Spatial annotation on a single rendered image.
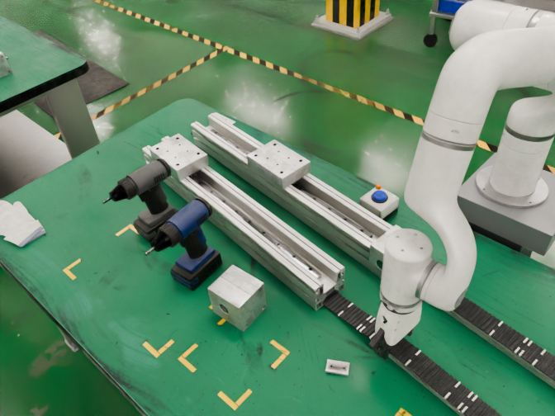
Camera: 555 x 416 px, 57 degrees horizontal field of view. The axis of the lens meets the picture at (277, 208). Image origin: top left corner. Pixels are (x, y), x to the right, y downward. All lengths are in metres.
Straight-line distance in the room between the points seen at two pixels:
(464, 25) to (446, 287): 0.46
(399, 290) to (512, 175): 0.61
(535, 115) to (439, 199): 0.55
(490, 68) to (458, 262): 0.31
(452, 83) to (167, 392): 0.85
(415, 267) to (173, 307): 0.65
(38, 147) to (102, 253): 1.71
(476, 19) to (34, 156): 2.54
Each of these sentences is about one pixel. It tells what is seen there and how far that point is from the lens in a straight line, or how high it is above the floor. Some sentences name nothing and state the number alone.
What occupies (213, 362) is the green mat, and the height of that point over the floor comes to 0.78.
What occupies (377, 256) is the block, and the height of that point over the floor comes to 0.85.
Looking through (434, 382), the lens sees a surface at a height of 0.81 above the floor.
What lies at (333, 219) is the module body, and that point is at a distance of 1.37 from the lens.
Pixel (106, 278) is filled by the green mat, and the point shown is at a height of 0.78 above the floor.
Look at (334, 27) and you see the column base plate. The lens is 4.42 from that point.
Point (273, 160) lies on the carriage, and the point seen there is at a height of 0.90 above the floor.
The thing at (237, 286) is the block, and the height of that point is 0.87.
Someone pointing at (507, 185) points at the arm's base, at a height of 0.89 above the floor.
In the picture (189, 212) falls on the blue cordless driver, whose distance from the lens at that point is 1.24.
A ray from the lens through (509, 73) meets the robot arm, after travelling 0.90.
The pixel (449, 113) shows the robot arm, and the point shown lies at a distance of 0.85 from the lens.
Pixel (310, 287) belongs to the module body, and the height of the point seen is 0.86.
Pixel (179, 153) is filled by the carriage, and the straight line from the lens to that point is 1.59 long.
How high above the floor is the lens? 1.82
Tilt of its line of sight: 43 degrees down
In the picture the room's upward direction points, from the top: 5 degrees counter-clockwise
